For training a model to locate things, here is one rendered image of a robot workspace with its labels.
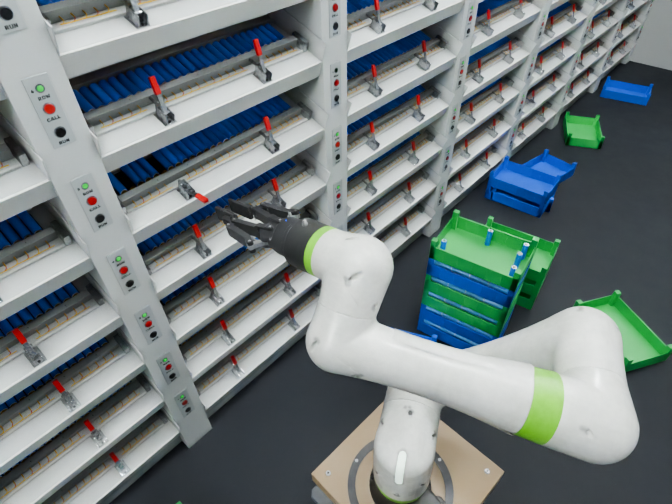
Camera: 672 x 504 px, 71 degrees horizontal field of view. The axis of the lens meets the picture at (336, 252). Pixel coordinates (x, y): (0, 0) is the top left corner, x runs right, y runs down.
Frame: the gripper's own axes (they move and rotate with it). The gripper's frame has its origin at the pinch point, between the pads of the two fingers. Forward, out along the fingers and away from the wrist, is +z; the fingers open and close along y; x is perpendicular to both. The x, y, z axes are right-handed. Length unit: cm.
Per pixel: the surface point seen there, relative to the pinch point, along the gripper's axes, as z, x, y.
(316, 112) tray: 18.5, 2.5, 44.5
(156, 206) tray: 19.4, -0.1, -7.5
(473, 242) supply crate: -11, -55, 81
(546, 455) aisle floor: -55, -104, 50
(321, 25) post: 11, 25, 45
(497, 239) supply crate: -17, -54, 86
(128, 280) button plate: 18.1, -12.0, -20.5
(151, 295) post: 19.8, -20.0, -17.1
